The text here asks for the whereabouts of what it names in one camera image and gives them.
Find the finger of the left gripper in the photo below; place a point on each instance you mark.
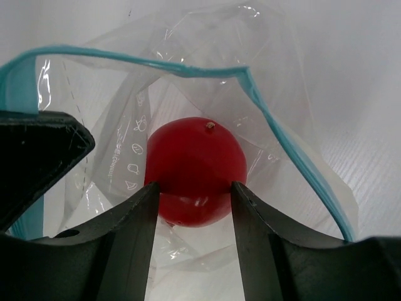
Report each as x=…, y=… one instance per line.
x=37, y=150

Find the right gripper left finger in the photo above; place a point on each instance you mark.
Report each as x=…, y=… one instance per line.
x=105, y=258

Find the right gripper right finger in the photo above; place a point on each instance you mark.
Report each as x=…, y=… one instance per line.
x=282, y=259

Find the red fake apple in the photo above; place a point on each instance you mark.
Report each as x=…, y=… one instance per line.
x=194, y=161

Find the clear zip top bag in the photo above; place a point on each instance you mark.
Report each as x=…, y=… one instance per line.
x=193, y=100

